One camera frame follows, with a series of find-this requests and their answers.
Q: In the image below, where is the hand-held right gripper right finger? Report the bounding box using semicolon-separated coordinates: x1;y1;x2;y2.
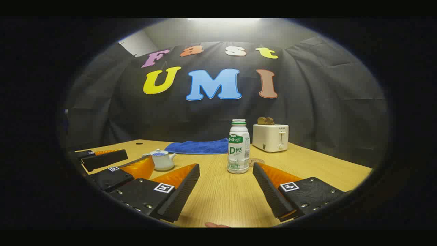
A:
253;162;346;222

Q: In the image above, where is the black backdrop cloth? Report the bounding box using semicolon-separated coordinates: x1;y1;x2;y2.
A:
65;36;390;168

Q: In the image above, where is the blue towel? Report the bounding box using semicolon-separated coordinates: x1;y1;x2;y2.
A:
164;138;229;155

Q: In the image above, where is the white water bottle green label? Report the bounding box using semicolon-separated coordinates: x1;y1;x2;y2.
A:
227;119;250;174

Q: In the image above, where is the ceiling light panel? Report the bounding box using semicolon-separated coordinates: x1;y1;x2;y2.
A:
188;18;262;25

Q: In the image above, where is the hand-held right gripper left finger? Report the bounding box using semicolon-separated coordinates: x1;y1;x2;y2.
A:
109;163;201;223

